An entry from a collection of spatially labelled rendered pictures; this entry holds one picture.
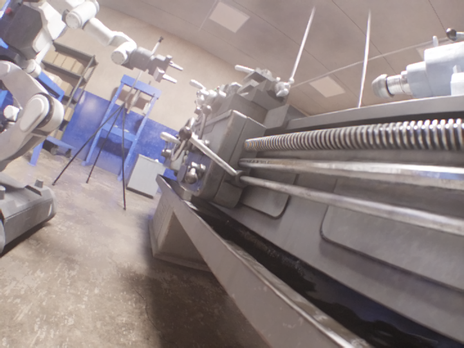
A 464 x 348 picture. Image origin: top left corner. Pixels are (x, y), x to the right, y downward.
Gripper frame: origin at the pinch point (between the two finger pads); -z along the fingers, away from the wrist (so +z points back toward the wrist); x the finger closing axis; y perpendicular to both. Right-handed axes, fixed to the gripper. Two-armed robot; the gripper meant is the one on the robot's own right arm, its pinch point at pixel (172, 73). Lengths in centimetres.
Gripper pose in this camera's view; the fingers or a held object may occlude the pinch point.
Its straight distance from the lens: 96.3
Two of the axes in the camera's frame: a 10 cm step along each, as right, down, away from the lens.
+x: 5.3, -6.2, -5.8
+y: -0.3, -6.9, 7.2
